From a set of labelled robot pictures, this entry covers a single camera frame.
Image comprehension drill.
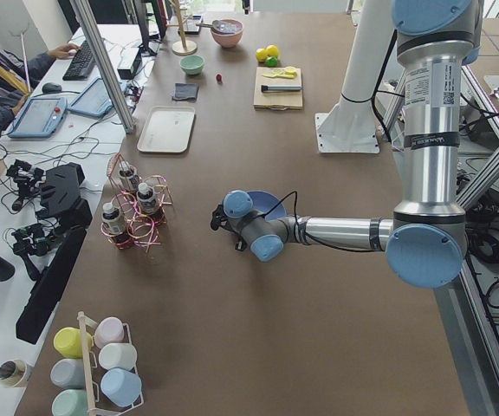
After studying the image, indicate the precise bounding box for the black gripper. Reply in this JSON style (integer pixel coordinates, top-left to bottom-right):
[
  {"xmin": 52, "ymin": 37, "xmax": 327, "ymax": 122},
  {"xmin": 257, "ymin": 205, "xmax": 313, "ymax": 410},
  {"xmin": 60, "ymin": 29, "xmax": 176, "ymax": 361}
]
[{"xmin": 210, "ymin": 205, "xmax": 246, "ymax": 251}]

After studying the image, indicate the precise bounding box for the blue plate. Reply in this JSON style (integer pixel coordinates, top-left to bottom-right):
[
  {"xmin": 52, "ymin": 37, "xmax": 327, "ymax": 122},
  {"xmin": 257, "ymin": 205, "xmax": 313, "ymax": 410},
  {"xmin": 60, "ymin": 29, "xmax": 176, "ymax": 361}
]
[{"xmin": 247, "ymin": 191, "xmax": 287, "ymax": 221}]

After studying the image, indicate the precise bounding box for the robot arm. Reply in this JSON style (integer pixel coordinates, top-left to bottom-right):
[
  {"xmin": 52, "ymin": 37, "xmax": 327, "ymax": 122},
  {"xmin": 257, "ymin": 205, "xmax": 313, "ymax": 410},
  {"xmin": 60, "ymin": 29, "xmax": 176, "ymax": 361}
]
[{"xmin": 211, "ymin": 1, "xmax": 483, "ymax": 288}]

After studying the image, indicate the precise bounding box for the dark drink bottle lower left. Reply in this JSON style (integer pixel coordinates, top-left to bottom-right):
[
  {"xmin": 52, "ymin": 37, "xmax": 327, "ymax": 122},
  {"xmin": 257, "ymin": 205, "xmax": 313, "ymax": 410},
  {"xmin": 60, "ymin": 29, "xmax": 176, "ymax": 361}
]
[{"xmin": 136, "ymin": 182, "xmax": 159, "ymax": 218}]

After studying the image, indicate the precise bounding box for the dark drink bottle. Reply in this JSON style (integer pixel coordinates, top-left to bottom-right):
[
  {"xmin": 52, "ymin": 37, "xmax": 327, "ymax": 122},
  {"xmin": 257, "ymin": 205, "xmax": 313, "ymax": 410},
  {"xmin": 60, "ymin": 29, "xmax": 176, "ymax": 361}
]
[
  {"xmin": 119, "ymin": 160, "xmax": 140, "ymax": 194},
  {"xmin": 101, "ymin": 202, "xmax": 132, "ymax": 249},
  {"xmin": 136, "ymin": 182, "xmax": 159, "ymax": 218}
]

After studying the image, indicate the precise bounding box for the dark drink bottle upper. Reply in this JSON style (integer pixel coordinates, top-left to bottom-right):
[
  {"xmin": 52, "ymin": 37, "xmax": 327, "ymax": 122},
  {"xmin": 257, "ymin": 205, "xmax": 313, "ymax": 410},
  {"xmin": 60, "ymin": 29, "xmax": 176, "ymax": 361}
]
[{"xmin": 119, "ymin": 160, "xmax": 140, "ymax": 194}]

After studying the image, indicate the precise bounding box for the cream rabbit tray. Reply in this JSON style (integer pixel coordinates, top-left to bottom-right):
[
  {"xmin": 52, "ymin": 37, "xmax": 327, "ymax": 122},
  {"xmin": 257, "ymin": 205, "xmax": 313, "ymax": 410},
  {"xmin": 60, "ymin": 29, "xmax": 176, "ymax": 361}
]
[{"xmin": 137, "ymin": 106, "xmax": 195, "ymax": 153}]

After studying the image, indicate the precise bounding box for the dark drink bottle lower right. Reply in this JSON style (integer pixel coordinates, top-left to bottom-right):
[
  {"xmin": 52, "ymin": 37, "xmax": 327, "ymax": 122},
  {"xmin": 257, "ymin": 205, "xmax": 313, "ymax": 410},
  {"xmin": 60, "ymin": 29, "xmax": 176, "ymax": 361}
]
[{"xmin": 101, "ymin": 202, "xmax": 132, "ymax": 249}]

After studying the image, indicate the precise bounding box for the grey folded cloth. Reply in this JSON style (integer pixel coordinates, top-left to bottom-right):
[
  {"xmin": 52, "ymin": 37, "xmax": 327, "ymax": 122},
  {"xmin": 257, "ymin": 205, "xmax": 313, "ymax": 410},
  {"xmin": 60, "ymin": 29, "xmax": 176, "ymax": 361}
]
[{"xmin": 172, "ymin": 82, "xmax": 199, "ymax": 101}]

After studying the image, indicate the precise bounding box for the steel muddler black tip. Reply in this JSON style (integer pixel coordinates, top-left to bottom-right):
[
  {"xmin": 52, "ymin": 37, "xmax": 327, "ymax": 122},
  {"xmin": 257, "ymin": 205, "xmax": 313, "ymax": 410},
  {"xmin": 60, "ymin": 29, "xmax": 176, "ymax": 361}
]
[{"xmin": 260, "ymin": 84, "xmax": 302, "ymax": 94}]

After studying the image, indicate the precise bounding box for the wooden cutting board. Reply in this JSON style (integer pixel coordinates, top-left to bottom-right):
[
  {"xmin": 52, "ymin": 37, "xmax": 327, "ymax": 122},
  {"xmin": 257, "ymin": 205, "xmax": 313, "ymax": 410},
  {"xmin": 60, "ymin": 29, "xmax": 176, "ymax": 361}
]
[{"xmin": 253, "ymin": 66, "xmax": 303, "ymax": 110}]

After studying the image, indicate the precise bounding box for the pink cup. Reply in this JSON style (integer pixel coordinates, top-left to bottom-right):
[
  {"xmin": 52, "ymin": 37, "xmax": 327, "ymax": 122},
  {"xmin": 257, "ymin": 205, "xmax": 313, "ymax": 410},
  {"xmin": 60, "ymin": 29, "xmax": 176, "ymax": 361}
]
[{"xmin": 94, "ymin": 316, "xmax": 125, "ymax": 348}]

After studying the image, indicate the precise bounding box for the mint green bowl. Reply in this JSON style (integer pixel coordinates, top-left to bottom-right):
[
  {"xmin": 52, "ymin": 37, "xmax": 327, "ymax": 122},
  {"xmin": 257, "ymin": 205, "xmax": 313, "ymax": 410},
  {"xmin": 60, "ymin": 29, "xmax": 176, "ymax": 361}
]
[{"xmin": 179, "ymin": 55, "xmax": 205, "ymax": 75}]

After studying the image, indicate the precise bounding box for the white cup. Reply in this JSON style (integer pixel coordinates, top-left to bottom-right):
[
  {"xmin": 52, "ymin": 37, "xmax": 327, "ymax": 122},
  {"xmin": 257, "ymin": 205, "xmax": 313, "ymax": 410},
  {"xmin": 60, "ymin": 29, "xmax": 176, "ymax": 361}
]
[{"xmin": 99, "ymin": 343, "xmax": 138, "ymax": 371}]

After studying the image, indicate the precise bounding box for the yellow plastic knife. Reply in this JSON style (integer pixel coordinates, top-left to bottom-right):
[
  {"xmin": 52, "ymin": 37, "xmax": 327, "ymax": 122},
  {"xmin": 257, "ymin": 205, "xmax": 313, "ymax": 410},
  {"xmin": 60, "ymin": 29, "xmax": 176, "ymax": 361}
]
[{"xmin": 262, "ymin": 71, "xmax": 297, "ymax": 79}]

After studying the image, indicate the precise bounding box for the lemon half upper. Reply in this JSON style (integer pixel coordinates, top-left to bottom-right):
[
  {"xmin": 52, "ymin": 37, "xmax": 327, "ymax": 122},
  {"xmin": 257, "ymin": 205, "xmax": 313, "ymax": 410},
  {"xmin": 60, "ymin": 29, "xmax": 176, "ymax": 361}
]
[{"xmin": 284, "ymin": 67, "xmax": 297, "ymax": 78}]

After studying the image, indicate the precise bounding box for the green lime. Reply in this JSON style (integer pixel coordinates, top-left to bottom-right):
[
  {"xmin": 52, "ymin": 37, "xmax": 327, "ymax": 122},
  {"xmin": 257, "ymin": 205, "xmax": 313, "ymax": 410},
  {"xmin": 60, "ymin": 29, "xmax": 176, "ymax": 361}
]
[{"xmin": 264, "ymin": 56, "xmax": 278, "ymax": 68}]

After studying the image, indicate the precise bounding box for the blue teach pendant far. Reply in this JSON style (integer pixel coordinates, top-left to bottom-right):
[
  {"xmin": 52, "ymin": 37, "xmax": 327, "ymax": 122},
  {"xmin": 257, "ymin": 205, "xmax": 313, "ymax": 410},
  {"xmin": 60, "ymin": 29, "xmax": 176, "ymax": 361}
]
[{"xmin": 68, "ymin": 77, "xmax": 113, "ymax": 119}]

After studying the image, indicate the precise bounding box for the blue teach pendant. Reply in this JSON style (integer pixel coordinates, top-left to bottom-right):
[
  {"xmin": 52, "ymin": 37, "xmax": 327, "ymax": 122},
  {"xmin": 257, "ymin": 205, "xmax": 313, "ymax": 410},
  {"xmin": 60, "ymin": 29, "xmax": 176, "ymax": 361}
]
[
  {"xmin": 8, "ymin": 97, "xmax": 68, "ymax": 139},
  {"xmin": 68, "ymin": 77, "xmax": 113, "ymax": 119}
]

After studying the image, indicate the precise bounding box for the yellow lemon upper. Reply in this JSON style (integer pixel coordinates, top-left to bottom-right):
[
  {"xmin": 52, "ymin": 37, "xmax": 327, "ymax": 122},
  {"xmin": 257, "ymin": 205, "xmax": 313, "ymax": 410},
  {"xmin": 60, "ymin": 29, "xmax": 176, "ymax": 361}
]
[{"xmin": 255, "ymin": 49, "xmax": 269, "ymax": 62}]

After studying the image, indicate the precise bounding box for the yellow lemon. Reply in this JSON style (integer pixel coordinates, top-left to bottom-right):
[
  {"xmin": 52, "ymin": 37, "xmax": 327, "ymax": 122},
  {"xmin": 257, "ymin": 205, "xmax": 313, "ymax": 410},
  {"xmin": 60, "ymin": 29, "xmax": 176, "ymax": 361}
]
[
  {"xmin": 265, "ymin": 44, "xmax": 280, "ymax": 59},
  {"xmin": 255, "ymin": 49, "xmax": 269, "ymax": 62}
]

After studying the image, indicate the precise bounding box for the wooden cup tree stand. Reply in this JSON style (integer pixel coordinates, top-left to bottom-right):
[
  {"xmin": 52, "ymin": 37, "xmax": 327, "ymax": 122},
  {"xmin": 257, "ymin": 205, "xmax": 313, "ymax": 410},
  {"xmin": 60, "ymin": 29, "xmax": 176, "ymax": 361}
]
[{"xmin": 167, "ymin": 0, "xmax": 198, "ymax": 56}]

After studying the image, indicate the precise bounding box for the yellow lemon lower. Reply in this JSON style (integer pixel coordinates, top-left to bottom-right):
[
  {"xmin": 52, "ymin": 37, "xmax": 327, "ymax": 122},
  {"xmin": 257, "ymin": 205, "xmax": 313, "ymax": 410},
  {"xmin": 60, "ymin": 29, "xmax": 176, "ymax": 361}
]
[{"xmin": 265, "ymin": 44, "xmax": 280, "ymax": 59}]

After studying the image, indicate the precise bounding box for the pink bowl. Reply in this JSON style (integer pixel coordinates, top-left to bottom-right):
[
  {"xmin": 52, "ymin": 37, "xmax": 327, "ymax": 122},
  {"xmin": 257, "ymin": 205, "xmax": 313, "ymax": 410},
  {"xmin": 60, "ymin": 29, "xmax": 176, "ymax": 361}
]
[{"xmin": 211, "ymin": 19, "xmax": 243, "ymax": 49}]

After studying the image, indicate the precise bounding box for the yellow cup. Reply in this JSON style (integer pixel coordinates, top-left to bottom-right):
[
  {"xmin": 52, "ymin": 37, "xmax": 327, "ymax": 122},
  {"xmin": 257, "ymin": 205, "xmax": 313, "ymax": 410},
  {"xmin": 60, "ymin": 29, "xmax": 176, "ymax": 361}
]
[{"xmin": 53, "ymin": 327, "xmax": 82, "ymax": 359}]

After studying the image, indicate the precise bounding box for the blue cup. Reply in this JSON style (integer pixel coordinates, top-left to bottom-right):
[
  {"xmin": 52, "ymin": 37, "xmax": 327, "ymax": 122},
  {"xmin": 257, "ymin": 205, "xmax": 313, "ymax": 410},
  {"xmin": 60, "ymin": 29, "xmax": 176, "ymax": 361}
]
[{"xmin": 100, "ymin": 368, "xmax": 142, "ymax": 407}]

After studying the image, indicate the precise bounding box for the steel ice scoop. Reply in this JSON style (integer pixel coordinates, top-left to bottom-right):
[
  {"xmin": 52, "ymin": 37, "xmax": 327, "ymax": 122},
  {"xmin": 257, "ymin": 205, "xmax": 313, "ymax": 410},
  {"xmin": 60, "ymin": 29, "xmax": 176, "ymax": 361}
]
[{"xmin": 196, "ymin": 20, "xmax": 238, "ymax": 35}]

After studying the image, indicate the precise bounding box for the black keyboard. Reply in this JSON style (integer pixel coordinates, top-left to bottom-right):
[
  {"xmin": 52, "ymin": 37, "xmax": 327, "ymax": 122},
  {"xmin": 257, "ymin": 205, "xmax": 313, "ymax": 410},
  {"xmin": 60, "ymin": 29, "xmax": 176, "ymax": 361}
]
[{"xmin": 62, "ymin": 41, "xmax": 95, "ymax": 81}]

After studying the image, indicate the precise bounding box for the blue teach pendant near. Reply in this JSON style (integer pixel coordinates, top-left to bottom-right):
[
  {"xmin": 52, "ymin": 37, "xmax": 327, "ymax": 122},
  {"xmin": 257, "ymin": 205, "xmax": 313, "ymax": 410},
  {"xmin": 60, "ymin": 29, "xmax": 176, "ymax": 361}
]
[{"xmin": 8, "ymin": 97, "xmax": 68, "ymax": 139}]

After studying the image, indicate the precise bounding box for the grey cup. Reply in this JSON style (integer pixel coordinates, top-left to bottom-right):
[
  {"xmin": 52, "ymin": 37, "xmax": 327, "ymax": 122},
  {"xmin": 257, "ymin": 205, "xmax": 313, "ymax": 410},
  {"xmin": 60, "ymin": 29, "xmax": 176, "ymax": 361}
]
[{"xmin": 50, "ymin": 358, "xmax": 85, "ymax": 389}]

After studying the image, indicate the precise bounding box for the black computer mouse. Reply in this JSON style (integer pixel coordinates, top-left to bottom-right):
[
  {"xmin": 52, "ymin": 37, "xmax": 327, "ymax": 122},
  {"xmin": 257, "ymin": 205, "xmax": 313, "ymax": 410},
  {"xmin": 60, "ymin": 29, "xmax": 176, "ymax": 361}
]
[{"xmin": 42, "ymin": 82, "xmax": 62, "ymax": 94}]

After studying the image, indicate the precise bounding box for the mint green cup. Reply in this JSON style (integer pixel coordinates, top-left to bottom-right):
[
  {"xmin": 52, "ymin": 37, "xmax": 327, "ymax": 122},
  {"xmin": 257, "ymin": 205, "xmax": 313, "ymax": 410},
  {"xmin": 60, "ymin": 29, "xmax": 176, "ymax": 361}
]
[{"xmin": 51, "ymin": 389, "xmax": 87, "ymax": 416}]

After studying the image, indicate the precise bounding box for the copper wire bottle rack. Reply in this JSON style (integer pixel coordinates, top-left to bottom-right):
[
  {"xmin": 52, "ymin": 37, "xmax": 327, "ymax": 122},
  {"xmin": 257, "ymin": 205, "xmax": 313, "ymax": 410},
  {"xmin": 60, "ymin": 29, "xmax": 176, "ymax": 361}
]
[{"xmin": 100, "ymin": 153, "xmax": 173, "ymax": 252}]

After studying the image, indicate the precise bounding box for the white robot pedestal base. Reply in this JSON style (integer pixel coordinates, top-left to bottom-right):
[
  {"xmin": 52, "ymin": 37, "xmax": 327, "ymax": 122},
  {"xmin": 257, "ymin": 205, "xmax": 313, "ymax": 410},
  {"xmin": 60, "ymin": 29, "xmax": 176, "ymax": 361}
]
[{"xmin": 315, "ymin": 0, "xmax": 397, "ymax": 153}]

